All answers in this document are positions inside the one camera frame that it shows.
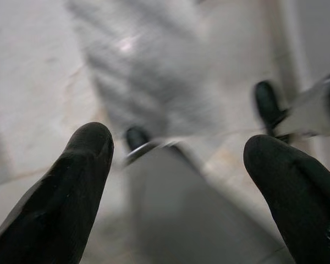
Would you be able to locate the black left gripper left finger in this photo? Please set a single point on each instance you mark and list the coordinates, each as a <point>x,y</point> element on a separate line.
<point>57,198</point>

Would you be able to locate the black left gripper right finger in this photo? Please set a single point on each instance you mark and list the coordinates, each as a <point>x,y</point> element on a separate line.
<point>297,198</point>

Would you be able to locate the black left robot foot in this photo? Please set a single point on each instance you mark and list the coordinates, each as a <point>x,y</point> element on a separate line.
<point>136,138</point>

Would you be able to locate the black robot foot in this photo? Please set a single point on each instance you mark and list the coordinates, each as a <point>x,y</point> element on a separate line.
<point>136,138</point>
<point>266,101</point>

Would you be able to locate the black right robot foot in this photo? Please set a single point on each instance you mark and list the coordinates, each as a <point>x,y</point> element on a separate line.
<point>266,101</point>

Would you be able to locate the grey left robot leg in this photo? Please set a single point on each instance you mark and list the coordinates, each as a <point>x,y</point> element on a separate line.
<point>181,206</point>

